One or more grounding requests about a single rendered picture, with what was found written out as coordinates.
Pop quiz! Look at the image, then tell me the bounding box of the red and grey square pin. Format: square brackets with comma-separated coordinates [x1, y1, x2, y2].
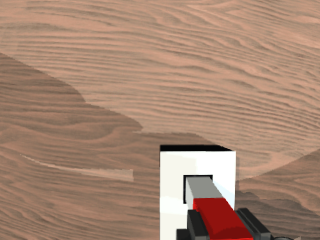
[186, 177, 253, 240]

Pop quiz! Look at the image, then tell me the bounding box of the white block with square hole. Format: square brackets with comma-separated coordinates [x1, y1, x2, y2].
[160, 145, 236, 240]

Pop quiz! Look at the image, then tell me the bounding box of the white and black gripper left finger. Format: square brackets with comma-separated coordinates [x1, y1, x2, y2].
[176, 209, 210, 240]

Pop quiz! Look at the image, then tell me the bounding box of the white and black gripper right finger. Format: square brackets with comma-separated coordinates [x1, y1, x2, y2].
[235, 208, 293, 240]

